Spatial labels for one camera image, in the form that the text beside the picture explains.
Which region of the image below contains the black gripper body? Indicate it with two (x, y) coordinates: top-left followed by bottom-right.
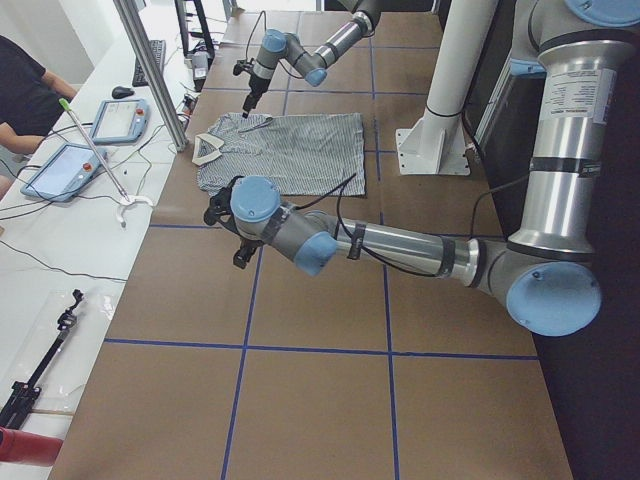
(242, 74), (267, 118)
(203, 182), (261, 269)

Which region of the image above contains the navy white striped polo shirt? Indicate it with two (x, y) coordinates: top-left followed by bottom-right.
(197, 113), (366, 196)

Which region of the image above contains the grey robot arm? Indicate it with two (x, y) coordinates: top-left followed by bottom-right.
(233, 1), (382, 118)
(204, 1), (639, 336)

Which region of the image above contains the green tipped metal rod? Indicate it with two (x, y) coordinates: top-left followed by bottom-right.
(58, 98), (154, 229)

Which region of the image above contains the black keyboard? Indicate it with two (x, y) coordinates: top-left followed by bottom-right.
(131, 39), (167, 88)

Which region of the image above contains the right teach pendant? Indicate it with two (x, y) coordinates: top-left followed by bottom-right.
(90, 99), (150, 145)

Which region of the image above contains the teach pendant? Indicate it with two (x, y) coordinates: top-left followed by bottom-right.
(90, 99), (150, 145)
(20, 143), (101, 202)

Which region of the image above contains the black computer mouse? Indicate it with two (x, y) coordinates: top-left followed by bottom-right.
(111, 86), (135, 100)

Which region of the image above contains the left teach pendant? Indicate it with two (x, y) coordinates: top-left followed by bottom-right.
(20, 143), (101, 202)

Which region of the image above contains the person in black shirt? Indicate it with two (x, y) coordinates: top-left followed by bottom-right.
(0, 34), (79, 196)

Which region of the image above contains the black tripod stick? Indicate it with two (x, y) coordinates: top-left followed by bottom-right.
(1, 289), (84, 430)

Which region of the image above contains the red object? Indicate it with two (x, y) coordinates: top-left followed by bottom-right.
(0, 427), (63, 467)

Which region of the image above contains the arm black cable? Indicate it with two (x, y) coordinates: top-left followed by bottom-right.
(289, 172), (446, 279)

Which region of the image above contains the aluminium frame post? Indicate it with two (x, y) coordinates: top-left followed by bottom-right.
(113, 0), (188, 152)

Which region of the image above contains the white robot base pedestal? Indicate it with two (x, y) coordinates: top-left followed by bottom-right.
(396, 0), (498, 176)

